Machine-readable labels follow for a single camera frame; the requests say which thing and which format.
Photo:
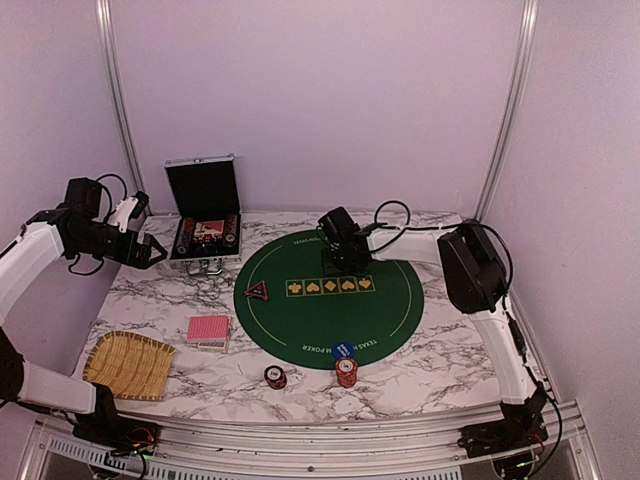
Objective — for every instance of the woven bamboo tray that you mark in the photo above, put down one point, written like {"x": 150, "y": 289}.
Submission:
{"x": 132, "y": 366}

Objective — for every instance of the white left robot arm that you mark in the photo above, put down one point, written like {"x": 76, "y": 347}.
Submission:
{"x": 70, "y": 229}

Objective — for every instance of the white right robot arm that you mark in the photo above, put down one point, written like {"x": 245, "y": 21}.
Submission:
{"x": 476, "y": 281}

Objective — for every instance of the playing card box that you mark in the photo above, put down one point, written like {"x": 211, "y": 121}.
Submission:
{"x": 215, "y": 345}

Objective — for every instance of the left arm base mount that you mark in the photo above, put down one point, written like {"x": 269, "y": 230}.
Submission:
{"x": 106, "y": 427}

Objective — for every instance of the right aluminium frame post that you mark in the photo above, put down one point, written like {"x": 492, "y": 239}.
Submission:
{"x": 515, "y": 93}

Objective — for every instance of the round green poker mat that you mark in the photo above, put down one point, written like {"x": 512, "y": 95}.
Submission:
{"x": 308, "y": 312}

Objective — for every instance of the aluminium poker chip case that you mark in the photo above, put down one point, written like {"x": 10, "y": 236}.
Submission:
{"x": 209, "y": 231}

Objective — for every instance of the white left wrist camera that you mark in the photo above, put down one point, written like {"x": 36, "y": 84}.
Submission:
{"x": 129, "y": 208}

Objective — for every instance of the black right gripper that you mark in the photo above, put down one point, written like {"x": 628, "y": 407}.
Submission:
{"x": 331, "y": 269}

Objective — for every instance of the red playing card deck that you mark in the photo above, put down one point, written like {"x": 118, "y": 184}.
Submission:
{"x": 208, "y": 329}

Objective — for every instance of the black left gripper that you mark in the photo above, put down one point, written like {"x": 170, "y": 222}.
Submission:
{"x": 130, "y": 246}

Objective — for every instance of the aluminium frame post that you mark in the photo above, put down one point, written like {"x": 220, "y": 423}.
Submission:
{"x": 515, "y": 93}
{"x": 114, "y": 81}

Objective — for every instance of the red poker chip stack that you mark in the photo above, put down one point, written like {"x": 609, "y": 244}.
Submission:
{"x": 346, "y": 372}

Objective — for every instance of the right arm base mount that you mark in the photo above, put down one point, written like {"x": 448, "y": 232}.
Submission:
{"x": 521, "y": 426}

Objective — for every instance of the left aluminium frame post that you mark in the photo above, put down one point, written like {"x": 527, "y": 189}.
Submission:
{"x": 114, "y": 81}

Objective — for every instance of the blue small blind button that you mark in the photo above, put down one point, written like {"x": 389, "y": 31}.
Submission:
{"x": 343, "y": 350}

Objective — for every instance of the aluminium front rail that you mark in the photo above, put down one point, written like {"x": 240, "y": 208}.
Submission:
{"x": 417, "y": 447}

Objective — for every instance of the black poker chip stack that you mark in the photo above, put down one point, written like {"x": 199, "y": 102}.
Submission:
{"x": 275, "y": 377}

